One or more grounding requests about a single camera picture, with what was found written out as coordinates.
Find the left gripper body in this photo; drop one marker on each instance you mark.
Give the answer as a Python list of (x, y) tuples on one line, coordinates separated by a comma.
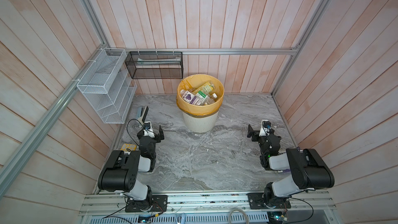
[(155, 140)]

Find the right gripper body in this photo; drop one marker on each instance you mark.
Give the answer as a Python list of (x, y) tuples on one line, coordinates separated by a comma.
[(261, 141)]

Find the purple grape juice bottle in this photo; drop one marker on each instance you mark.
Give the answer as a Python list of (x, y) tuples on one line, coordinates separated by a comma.
[(190, 98)]

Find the yellow label tea bottle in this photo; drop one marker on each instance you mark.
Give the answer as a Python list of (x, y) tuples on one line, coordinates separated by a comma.
[(207, 88)]

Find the green lime label bottle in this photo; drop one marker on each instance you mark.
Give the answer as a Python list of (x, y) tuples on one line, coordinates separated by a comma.
[(202, 96)]

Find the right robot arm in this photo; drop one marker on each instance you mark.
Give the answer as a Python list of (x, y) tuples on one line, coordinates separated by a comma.
[(308, 171)]

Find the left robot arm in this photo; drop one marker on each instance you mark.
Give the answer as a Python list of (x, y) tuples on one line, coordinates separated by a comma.
[(121, 169)]

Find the white bin with yellow bag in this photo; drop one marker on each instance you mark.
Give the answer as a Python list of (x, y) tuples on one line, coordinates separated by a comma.
[(200, 118)]

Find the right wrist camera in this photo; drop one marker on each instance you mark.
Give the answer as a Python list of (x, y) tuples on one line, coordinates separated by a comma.
[(266, 128)]

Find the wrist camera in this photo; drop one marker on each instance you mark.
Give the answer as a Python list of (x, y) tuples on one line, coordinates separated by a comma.
[(266, 128), (147, 128)]

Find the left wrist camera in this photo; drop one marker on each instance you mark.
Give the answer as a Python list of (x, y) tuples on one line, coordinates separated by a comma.
[(147, 128)]

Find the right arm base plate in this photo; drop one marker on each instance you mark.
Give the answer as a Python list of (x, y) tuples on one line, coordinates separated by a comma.
[(267, 201)]

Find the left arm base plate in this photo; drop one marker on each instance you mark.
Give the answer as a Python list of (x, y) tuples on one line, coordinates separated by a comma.
[(157, 203)]

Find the white wire mesh shelf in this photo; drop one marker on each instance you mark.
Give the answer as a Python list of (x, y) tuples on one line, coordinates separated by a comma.
[(106, 85)]

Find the black mesh wall basket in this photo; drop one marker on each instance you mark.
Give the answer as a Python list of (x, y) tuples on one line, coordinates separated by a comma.
[(155, 64)]

